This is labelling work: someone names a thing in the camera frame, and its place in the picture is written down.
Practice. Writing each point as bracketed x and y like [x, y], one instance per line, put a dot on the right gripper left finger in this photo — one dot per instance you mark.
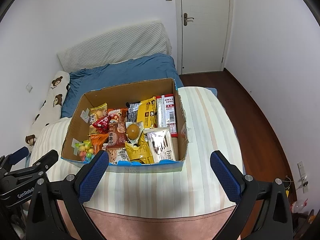
[45, 220]

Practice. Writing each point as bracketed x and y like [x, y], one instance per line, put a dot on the door handle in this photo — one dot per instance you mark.
[187, 19]

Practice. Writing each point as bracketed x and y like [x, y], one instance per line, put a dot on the brown snack packet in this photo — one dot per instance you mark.
[116, 135]

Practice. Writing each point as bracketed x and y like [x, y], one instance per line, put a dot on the orange snack packet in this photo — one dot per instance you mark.
[97, 141]

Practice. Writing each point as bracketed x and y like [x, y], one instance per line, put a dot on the blue cardboard box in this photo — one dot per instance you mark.
[116, 97]

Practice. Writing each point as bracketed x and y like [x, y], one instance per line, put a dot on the red triangular snack packet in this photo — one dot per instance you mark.
[101, 125]

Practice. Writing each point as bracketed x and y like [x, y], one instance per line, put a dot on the yellow cracker bag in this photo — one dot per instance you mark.
[95, 114]

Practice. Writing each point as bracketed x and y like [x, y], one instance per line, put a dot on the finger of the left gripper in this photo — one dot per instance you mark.
[12, 159]
[37, 170]

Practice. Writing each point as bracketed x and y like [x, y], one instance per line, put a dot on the white nut snack packet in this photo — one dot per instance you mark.
[117, 154]

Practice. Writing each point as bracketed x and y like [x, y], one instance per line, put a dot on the white door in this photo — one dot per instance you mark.
[202, 45]

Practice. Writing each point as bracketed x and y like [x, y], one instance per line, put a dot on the braised egg packet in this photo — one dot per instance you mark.
[134, 131]

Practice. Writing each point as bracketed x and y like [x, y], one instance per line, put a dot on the white quilted headboard cushion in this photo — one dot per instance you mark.
[116, 46]

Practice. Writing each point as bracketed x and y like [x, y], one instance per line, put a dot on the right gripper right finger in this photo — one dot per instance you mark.
[274, 220]

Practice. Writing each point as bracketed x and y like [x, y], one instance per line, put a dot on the wall socket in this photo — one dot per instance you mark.
[29, 87]

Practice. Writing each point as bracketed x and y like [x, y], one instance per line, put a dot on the red white snack packet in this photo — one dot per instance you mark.
[166, 114]

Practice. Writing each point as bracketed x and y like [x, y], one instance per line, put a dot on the orange panda biscuit packet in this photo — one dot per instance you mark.
[117, 115]

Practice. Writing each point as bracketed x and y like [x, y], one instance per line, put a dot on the green gumball candy bag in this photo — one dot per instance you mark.
[85, 150]

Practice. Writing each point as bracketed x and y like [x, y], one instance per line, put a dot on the yellow black noodle packet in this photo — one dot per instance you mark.
[144, 111]

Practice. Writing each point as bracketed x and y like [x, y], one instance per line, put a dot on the blue pillow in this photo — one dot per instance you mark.
[156, 66]

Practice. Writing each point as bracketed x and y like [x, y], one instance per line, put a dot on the white chocolate wafer packet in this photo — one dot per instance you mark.
[160, 144]

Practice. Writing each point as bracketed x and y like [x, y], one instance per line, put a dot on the small yellow snack packet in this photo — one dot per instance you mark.
[140, 152]

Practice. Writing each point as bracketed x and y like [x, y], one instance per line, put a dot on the bear print long pillow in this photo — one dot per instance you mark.
[51, 109]

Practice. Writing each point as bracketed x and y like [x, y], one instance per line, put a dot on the striped blanket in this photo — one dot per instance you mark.
[194, 190]

